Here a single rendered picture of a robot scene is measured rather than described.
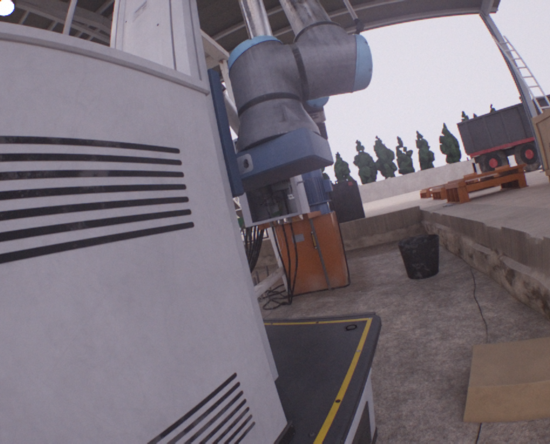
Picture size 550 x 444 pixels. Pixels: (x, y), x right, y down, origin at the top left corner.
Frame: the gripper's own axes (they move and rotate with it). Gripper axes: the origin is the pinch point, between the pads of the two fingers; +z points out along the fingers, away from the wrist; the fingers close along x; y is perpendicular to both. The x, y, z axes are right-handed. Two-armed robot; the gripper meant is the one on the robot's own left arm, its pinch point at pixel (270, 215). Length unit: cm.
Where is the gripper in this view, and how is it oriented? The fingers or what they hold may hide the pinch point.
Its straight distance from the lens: 174.7
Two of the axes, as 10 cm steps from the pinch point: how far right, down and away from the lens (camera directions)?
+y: 9.5, -3.0, -1.2
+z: 3.2, 9.2, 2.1
